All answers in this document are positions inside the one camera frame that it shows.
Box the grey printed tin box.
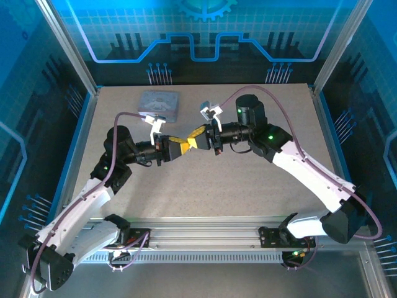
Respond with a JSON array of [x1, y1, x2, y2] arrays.
[[136, 89, 181, 123]]

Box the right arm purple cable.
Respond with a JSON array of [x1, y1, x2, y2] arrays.
[[220, 84, 384, 240]]

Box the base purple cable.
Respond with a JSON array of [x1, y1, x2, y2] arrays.
[[107, 232, 150, 273], [283, 237, 319, 271]]

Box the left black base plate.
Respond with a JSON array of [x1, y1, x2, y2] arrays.
[[105, 227, 152, 250]]

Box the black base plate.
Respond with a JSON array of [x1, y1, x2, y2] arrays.
[[258, 226, 316, 249], [105, 227, 152, 250]]

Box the slotted grey cable duct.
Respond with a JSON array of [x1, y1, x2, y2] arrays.
[[82, 250, 288, 265]]

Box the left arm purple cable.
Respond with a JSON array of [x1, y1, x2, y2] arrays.
[[29, 111, 153, 295]]

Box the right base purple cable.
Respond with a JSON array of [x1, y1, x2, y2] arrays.
[[283, 237, 319, 271]]

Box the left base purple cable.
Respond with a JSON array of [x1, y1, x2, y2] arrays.
[[107, 232, 150, 273]]

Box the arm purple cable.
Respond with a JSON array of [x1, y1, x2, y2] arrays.
[[29, 111, 153, 295], [220, 84, 384, 240]]

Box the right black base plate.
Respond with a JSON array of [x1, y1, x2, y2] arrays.
[[258, 226, 316, 249]]

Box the aluminium frame post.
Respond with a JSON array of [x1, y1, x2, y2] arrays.
[[311, 0, 375, 96], [34, 0, 102, 96]]

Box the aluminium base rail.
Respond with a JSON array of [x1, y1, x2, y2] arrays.
[[83, 216, 353, 251]]

